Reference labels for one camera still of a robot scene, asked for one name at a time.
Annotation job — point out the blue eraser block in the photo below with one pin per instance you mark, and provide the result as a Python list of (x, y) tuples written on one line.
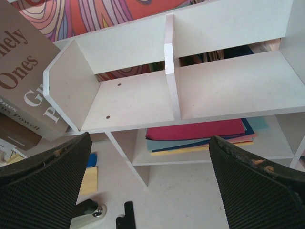
[(92, 161)]

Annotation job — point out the grey black stapler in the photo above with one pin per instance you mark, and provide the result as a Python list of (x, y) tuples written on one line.
[(86, 213)]

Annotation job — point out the grey Lonely City book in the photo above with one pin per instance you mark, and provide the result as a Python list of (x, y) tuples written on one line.
[(24, 55)]

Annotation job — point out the white bookshelf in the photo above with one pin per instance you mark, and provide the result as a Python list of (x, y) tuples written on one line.
[(216, 60)]

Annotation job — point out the stack of coloured folders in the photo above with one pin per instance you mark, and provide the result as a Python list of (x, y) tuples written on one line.
[(170, 138)]

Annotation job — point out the brown Fredonia book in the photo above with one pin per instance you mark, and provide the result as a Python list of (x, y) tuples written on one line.
[(16, 134)]

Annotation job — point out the black clip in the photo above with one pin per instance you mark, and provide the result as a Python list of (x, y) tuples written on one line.
[(128, 220)]

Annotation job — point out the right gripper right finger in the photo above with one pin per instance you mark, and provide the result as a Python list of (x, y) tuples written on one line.
[(257, 193)]

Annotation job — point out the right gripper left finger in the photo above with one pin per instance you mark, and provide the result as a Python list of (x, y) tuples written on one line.
[(40, 192)]

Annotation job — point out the yellow sticky note pad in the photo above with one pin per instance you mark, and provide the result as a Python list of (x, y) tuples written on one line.
[(90, 181)]

